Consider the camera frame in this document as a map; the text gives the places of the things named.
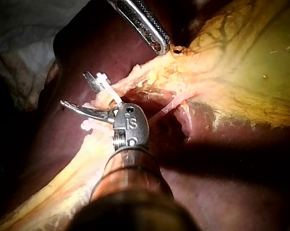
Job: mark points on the white cloth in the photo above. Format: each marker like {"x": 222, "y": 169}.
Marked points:
{"x": 22, "y": 31}

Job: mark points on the right arm instrument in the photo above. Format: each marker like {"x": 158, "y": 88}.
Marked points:
{"x": 133, "y": 130}

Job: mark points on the pale fatty tissue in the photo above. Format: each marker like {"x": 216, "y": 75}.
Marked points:
{"x": 70, "y": 178}
{"x": 186, "y": 120}

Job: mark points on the thin tube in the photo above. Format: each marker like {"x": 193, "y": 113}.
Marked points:
{"x": 169, "y": 107}
{"x": 105, "y": 98}

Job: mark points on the left arm instrument jaw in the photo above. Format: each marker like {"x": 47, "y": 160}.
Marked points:
{"x": 145, "y": 22}

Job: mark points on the gallbladder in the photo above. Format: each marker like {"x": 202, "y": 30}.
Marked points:
{"x": 231, "y": 72}

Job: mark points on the dark right arm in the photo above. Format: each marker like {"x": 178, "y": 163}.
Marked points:
{"x": 135, "y": 190}

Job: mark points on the dark red liver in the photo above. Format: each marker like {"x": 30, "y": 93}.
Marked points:
{"x": 99, "y": 48}

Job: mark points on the right arm instrument jaw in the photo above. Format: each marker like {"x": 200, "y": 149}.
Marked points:
{"x": 93, "y": 81}
{"x": 92, "y": 112}

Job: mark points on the white clip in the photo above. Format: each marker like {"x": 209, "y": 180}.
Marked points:
{"x": 113, "y": 95}
{"x": 86, "y": 125}

